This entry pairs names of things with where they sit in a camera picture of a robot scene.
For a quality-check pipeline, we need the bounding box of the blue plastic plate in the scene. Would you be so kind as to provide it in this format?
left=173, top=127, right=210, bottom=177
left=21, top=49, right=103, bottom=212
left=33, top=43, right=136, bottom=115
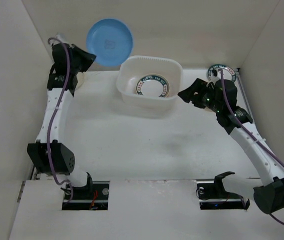
left=86, top=18, right=134, bottom=67

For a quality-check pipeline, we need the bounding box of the patterned rim plate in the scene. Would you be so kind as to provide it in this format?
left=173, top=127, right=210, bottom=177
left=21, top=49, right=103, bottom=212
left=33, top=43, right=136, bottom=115
left=134, top=74, right=170, bottom=98
left=207, top=64, right=237, bottom=83

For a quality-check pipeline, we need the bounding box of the orange plate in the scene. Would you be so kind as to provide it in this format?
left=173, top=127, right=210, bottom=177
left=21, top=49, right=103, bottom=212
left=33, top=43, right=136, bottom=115
left=206, top=104, right=218, bottom=113

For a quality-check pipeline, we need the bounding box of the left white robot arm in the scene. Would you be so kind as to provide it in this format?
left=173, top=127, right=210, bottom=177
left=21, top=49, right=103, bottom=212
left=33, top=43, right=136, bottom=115
left=27, top=43, right=96, bottom=198

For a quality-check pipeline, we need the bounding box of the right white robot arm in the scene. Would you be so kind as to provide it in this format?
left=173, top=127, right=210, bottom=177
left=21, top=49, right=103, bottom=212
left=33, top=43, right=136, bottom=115
left=178, top=78, right=284, bottom=215

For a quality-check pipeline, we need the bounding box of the translucent white plastic bin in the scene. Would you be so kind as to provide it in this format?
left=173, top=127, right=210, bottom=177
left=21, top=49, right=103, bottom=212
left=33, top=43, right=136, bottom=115
left=116, top=55, right=183, bottom=118

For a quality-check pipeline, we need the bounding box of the patterned rim plate back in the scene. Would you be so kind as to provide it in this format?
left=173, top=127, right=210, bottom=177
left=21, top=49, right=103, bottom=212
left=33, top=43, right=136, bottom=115
left=207, top=64, right=237, bottom=83

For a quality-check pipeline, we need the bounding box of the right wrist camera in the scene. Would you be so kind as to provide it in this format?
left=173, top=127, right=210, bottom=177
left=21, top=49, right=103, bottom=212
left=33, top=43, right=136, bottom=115
left=210, top=69, right=221, bottom=83

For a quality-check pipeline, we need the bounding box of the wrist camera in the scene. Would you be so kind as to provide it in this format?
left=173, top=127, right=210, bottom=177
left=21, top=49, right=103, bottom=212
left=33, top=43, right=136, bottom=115
left=47, top=33, right=69, bottom=47
left=210, top=69, right=221, bottom=83

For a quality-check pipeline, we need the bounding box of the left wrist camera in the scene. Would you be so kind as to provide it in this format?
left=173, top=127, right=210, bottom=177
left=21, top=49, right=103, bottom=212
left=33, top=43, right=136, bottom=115
left=47, top=33, right=69, bottom=47

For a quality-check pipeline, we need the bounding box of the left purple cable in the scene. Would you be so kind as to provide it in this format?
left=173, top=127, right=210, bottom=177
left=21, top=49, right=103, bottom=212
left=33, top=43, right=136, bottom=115
left=46, top=37, right=74, bottom=202

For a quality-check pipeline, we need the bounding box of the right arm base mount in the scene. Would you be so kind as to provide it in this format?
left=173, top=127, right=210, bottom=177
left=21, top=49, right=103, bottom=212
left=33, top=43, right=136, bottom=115
left=195, top=180, right=251, bottom=211

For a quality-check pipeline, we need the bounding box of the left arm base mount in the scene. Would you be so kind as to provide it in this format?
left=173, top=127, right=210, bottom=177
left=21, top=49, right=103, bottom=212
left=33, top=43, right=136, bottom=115
left=61, top=181, right=110, bottom=211

